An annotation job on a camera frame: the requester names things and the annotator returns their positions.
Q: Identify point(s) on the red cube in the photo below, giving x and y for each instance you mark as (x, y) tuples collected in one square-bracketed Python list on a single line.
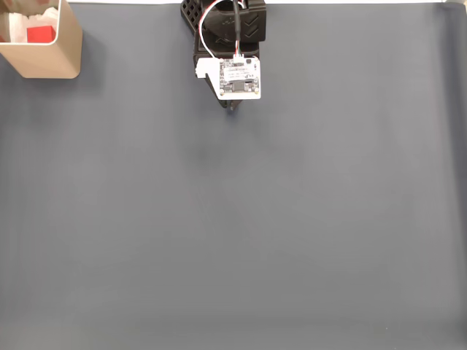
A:
[(40, 34)]

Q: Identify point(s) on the white camera circuit board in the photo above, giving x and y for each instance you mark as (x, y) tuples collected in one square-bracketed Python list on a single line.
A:
[(239, 78)]

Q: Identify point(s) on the grey blue mat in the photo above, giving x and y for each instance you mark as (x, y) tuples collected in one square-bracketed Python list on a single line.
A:
[(255, 218)]

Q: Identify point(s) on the white tissue paper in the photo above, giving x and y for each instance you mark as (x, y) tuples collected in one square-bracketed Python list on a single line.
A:
[(18, 25)]

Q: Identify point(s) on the beige box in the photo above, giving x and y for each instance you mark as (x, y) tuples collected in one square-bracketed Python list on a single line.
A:
[(54, 60)]

